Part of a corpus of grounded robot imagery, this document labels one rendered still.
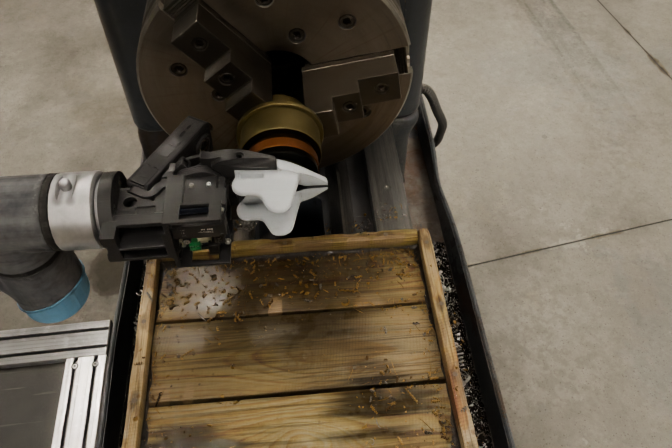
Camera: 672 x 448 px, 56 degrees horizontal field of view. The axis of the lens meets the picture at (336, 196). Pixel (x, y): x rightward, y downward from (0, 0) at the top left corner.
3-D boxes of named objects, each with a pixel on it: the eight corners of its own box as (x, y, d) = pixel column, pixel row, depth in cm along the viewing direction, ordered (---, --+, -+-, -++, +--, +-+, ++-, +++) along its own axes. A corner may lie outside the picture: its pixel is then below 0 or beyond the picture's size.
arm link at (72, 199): (82, 206, 65) (55, 151, 59) (126, 203, 66) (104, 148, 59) (68, 266, 61) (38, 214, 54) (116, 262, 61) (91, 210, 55)
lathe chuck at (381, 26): (160, 127, 88) (125, -97, 64) (380, 130, 92) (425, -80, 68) (154, 175, 82) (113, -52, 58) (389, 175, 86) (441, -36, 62)
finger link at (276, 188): (331, 220, 59) (233, 227, 59) (326, 174, 63) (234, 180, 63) (331, 200, 57) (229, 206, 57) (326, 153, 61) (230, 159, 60)
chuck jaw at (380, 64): (298, 45, 72) (401, 26, 71) (307, 79, 76) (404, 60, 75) (303, 110, 65) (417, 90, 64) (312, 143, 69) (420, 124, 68)
